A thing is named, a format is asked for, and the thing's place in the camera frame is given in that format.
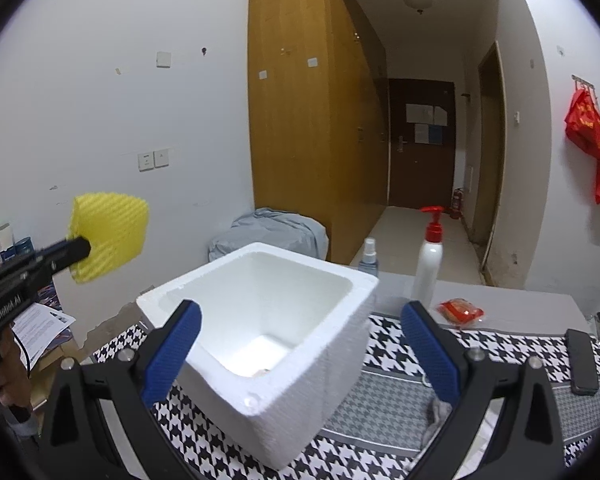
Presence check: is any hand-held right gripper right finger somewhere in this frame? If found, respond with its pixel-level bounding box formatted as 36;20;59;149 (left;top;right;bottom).
400;301;566;480

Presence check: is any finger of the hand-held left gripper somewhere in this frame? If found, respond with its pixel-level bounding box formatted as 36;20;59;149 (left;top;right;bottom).
41;236;92;276

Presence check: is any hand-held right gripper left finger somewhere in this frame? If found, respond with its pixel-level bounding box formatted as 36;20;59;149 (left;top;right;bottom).
39;299;203;480

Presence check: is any yellow sponge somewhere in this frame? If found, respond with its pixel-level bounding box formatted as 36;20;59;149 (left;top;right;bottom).
67;192;150;285

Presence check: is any grey sock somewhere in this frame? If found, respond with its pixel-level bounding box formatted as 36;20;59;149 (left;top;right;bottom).
422;395;453;442

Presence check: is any white foam box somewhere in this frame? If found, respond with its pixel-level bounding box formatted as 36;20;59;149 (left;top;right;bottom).
136;241;380;471

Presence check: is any person's left forearm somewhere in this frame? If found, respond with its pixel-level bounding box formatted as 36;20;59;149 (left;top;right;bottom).
2;409;43;443

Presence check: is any person's left hand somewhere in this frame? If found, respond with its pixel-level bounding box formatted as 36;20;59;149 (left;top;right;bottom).
0;327;34;424

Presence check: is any blue box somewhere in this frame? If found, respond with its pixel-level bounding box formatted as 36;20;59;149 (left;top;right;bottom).
5;237;34;262

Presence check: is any red snack packet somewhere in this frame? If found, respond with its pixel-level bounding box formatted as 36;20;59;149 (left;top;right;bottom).
437;298;486;328

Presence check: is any printed paper leaflet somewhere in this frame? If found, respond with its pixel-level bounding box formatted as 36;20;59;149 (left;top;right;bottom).
12;302;77;376

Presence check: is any houndstooth table cloth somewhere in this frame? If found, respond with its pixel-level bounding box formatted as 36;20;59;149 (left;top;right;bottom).
92;310;600;480

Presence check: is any white red-pump lotion bottle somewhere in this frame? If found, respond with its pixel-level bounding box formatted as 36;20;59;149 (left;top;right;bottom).
411;206;447;311

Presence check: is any clear blue spray bottle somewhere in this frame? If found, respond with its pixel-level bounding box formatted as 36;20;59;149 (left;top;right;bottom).
357;237;379;277

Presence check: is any grey-blue bedding bundle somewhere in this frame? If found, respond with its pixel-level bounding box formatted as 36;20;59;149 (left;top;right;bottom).
207;207;329;264

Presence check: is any black smartphone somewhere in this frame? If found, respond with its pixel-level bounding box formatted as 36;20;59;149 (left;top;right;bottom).
566;329;600;396

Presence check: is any dark brown entrance door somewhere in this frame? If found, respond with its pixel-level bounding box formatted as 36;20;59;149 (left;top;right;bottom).
387;78;455;209

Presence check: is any wooden side door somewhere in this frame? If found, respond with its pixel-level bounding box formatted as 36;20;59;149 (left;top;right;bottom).
472;40;507;250

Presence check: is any wooden wardrobe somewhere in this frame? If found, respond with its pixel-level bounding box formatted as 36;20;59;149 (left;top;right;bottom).
247;0;388;266

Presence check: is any red cloth bag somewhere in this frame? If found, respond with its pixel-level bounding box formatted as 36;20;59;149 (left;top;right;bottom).
565;87;600;207

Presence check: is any double wall switch panel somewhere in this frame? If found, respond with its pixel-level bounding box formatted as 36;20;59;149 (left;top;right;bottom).
136;149;171;171

